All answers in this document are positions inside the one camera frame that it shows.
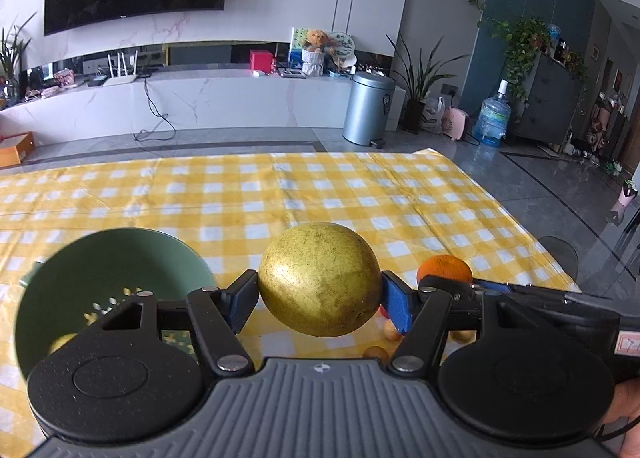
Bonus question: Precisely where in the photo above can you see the grey drawer cabinet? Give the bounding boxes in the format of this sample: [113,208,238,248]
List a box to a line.
[515,52,586,146]

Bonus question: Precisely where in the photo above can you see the white plastic bag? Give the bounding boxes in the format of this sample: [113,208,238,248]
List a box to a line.
[420,96,447,135]

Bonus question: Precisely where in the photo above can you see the yellow-green mango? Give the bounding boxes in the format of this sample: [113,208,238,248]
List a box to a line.
[257,222,383,337]

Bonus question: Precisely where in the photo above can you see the orange cardboard box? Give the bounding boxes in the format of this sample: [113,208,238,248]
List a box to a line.
[0,133,36,169]

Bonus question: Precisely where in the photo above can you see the red box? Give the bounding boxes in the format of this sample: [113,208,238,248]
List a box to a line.
[250,50,275,74]

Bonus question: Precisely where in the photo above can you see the pink wrapped bouquet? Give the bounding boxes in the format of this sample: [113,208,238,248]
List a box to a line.
[610,180,638,226]

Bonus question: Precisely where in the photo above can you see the green bowl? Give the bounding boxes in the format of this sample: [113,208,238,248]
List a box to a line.
[14,227,218,384]

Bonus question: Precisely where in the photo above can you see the silver pedal trash can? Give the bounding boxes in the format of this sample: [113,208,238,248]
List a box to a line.
[342,72,397,147]

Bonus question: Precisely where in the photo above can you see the black cable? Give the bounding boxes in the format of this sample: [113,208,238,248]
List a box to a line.
[132,78,177,141]

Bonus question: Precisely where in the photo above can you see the blue water jug with pump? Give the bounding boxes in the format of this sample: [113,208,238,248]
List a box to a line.
[472,79,512,147]

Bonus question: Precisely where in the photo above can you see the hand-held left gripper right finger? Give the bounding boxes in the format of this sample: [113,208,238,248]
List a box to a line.
[382,272,538,374]

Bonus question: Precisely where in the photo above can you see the orange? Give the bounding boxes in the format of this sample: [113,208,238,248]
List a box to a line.
[416,254,473,289]

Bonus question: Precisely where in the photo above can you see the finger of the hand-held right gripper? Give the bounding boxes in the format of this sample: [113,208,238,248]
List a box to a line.
[419,275,511,299]

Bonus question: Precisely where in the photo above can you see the yellow checked tablecloth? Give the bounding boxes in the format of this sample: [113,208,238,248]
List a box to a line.
[0,148,581,444]

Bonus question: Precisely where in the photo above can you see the brown plush doll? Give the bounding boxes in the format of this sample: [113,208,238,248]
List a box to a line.
[587,105,613,146]

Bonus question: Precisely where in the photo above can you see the round printed hand fan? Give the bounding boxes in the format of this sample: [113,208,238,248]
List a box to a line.
[327,32,358,69]

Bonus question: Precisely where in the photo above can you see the thin-leaved potted plant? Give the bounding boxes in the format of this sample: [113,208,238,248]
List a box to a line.
[0,12,38,103]

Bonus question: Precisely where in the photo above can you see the white router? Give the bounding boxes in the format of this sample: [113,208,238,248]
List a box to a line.
[102,50,139,87]

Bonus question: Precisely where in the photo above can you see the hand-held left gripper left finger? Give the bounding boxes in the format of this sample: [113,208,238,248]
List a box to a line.
[100,269,259,374]

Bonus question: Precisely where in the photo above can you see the trailing green pothos plant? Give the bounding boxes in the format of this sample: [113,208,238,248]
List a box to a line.
[480,16,551,103]

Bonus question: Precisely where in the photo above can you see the brown teddy bear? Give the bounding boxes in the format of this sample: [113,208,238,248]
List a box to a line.
[300,29,337,76]

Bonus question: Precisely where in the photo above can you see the pink pig-shaped appliance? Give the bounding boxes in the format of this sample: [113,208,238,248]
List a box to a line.
[442,106,473,141]

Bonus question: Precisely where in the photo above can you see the blue picture card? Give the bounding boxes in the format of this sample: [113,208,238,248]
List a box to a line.
[290,28,316,73]

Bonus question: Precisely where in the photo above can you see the long-leaved potted plant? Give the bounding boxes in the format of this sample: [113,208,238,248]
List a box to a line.
[386,32,468,135]

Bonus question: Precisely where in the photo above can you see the person's right hand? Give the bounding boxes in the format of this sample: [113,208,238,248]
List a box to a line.
[607,379,640,426]

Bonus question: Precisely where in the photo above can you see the grey chair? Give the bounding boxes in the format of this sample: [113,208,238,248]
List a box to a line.
[537,236,579,283]

